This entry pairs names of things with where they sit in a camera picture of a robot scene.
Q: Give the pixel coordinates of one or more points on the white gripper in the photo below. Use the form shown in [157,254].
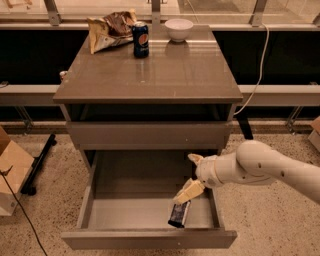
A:
[206,170]

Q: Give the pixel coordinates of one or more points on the blueberry rxbar dark wrapper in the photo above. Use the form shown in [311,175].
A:
[179,215]

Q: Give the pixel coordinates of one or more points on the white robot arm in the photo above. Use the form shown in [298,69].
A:
[252,163]

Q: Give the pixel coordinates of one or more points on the open middle drawer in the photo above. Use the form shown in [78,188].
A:
[128,202]

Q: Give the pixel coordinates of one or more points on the grey drawer cabinet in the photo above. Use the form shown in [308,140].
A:
[182,96]

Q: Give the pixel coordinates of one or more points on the black stand leg right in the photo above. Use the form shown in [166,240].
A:
[243,122]

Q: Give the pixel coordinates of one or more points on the black stand leg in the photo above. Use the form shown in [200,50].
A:
[28,187]
[243,122]

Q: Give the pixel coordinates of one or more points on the cardboard box right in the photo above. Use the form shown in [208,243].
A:
[314,136]

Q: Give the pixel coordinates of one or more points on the cardboard box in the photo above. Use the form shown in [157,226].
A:
[16,163]
[314,136]

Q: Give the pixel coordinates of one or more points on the white bowl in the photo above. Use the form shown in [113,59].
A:
[178,29]

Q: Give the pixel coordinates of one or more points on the blue pepsi can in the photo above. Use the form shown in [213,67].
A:
[140,35]

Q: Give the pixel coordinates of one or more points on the crumpled chip bag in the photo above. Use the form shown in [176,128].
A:
[111,30]

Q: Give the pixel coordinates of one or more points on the black stand leg left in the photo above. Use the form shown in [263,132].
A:
[28,187]

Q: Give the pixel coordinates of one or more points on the cardboard box left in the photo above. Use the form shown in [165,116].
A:
[16,163]

